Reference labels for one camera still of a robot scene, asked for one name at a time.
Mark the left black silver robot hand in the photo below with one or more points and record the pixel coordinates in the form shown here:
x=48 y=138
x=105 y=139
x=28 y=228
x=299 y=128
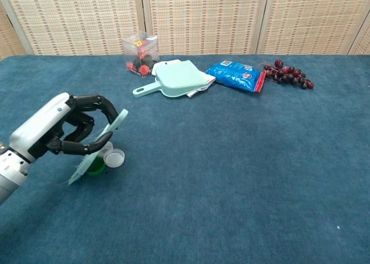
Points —
x=52 y=122

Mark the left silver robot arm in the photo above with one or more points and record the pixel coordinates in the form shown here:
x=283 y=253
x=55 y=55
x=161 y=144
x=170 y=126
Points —
x=10 y=171

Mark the green bottle cap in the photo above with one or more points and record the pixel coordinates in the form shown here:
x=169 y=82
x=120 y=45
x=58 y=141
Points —
x=96 y=167

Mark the clear rimmed white bottle cap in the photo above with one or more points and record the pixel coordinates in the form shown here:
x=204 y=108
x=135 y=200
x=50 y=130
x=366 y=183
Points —
x=115 y=157

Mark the clear box with toy car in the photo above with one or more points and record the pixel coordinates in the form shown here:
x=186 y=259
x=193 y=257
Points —
x=141 y=54

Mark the mint green dustpan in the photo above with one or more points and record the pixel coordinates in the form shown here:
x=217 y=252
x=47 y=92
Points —
x=179 y=79

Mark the white red paper packet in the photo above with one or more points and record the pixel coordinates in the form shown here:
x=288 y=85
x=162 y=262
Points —
x=202 y=87

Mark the woven folding screen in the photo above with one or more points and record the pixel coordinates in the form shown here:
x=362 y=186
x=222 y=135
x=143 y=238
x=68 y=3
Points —
x=202 y=18

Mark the blue snack bag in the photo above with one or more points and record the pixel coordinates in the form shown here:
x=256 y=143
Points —
x=235 y=76

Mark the bunch of dark red grapes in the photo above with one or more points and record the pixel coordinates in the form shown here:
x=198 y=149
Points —
x=289 y=73

